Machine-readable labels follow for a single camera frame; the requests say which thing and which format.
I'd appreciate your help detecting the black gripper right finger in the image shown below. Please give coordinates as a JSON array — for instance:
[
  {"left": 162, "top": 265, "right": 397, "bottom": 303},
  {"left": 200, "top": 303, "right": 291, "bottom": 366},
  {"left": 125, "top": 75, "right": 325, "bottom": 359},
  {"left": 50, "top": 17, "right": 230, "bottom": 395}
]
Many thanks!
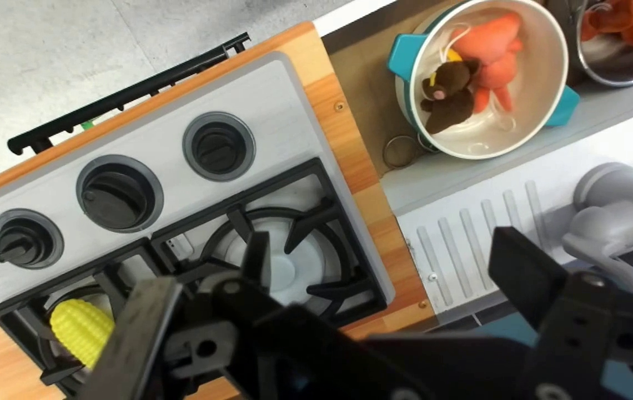
[{"left": 488, "top": 225, "right": 622, "bottom": 400}]

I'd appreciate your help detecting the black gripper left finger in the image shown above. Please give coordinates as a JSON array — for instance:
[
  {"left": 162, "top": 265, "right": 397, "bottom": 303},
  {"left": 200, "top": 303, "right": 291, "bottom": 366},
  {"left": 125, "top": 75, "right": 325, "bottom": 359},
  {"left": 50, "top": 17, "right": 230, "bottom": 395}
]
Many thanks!
[{"left": 217, "top": 229, "right": 290, "bottom": 320}]

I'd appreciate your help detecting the brown monkey plush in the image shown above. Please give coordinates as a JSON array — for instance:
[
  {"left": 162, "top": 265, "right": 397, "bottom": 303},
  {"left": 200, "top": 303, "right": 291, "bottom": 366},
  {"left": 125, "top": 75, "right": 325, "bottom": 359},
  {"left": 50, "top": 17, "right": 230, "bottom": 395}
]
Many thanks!
[{"left": 421, "top": 60, "right": 480, "bottom": 135}]

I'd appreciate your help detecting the black stove grate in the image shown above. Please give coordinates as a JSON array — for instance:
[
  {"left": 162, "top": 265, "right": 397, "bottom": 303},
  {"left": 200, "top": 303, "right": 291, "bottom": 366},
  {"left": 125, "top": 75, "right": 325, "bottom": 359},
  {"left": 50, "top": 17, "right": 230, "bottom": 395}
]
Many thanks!
[
  {"left": 0, "top": 258, "right": 184, "bottom": 397},
  {"left": 151, "top": 155, "right": 391, "bottom": 329}
]

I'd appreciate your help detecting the grey toy stove top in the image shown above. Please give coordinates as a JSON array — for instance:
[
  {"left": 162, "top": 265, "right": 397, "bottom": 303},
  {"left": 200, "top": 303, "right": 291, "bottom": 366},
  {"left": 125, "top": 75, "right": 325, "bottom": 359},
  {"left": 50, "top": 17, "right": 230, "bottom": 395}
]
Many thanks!
[{"left": 0, "top": 51, "right": 400, "bottom": 400}]

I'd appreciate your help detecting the black stove knob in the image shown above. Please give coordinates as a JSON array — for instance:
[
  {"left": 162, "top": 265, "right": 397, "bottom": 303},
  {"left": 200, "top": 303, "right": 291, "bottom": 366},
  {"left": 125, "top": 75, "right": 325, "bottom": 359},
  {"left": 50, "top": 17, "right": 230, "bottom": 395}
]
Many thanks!
[{"left": 0, "top": 207, "right": 68, "bottom": 270}]

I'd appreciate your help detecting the teal planter box empty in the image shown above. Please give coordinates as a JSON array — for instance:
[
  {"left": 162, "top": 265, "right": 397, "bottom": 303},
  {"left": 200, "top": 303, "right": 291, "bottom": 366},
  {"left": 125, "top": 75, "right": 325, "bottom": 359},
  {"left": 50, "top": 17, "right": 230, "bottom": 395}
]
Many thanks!
[{"left": 468, "top": 309, "right": 633, "bottom": 400}]

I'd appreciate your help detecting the grey toy faucet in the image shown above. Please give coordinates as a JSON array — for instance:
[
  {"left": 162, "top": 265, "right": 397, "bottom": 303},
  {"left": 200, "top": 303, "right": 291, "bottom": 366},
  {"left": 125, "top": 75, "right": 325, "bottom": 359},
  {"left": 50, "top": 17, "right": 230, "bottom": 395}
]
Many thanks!
[{"left": 560, "top": 163, "right": 633, "bottom": 298}]

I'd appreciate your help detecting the white toy sink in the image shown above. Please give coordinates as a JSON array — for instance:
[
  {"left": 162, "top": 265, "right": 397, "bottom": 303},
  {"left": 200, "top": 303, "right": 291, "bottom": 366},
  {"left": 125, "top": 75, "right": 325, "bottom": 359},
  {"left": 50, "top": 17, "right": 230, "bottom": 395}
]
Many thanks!
[{"left": 314, "top": 0, "right": 633, "bottom": 329}]

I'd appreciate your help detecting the round sink drain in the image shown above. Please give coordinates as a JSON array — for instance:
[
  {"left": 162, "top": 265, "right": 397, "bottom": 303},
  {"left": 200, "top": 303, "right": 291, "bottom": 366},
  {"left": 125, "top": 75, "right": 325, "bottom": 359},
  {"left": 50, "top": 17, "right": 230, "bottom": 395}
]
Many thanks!
[{"left": 382, "top": 131, "right": 423, "bottom": 168}]

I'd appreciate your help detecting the yellow corn toy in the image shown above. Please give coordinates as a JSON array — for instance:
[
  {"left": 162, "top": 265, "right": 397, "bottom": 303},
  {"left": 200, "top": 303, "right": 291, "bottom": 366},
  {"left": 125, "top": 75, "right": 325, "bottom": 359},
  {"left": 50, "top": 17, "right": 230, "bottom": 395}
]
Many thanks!
[{"left": 50, "top": 298, "right": 119, "bottom": 371}]

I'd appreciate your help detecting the green bowl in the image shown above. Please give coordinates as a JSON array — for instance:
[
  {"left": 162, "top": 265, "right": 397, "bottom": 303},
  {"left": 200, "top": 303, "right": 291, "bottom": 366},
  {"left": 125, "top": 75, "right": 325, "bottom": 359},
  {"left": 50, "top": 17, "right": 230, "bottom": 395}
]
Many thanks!
[{"left": 386, "top": 0, "right": 583, "bottom": 163}]

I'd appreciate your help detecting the stainless steel bowl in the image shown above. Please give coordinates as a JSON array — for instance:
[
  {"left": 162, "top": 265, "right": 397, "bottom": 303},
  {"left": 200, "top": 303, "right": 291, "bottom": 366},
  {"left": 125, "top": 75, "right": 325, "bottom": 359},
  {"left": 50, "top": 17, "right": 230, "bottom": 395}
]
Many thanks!
[{"left": 574, "top": 0, "right": 633, "bottom": 89}]

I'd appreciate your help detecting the black oven door handle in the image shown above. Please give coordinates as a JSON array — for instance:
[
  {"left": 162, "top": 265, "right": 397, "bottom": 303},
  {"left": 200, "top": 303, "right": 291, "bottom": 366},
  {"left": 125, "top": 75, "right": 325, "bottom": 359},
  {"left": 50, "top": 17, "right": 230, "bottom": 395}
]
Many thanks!
[{"left": 4, "top": 30, "right": 254, "bottom": 155}]

